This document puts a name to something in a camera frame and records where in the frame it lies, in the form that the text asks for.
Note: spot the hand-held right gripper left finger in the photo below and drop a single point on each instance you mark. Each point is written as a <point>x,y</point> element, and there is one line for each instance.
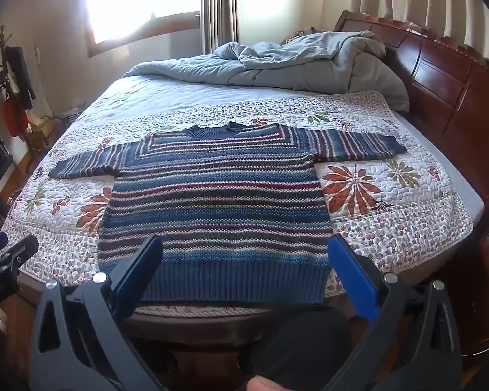
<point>140,264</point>

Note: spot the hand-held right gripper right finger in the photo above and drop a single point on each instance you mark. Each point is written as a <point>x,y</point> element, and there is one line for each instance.
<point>352,277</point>

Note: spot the striped knitted sweater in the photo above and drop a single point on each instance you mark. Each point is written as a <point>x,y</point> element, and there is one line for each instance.
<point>216,195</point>

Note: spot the person's right hand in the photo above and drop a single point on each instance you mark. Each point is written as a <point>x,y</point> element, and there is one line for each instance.
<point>263,383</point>

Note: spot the floral quilted blanket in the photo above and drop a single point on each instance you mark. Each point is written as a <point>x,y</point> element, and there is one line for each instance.
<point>358,220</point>

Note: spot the person's dark trouser leg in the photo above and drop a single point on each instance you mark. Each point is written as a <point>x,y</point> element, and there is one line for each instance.
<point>305,346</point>

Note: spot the red hanging garment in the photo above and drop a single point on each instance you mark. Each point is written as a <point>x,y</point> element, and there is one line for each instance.
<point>14,118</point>

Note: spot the grey mattress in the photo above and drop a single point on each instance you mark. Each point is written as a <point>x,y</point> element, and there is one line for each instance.
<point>440,159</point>

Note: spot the dark hanging garment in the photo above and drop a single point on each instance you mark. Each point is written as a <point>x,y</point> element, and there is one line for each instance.
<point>22,73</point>

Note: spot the pale quilted bedspread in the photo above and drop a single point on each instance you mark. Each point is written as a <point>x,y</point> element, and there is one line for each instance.
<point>159,93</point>

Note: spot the wooden coat rack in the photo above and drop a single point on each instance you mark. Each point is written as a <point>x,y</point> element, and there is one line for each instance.
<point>2,49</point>

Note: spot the wooden bed headboard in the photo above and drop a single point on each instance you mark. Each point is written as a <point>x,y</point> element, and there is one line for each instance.
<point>444,77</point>

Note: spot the grey comforter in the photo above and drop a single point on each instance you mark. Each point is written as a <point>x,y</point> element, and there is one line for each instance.
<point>293,63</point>

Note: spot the bright window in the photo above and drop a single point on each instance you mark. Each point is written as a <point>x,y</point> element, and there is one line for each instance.
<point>138,0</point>

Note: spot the striped beige curtain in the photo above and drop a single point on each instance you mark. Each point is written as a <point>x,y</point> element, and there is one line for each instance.
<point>219,8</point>

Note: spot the cream pleated curtain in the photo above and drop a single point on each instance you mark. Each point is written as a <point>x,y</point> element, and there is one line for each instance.
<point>423,0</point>

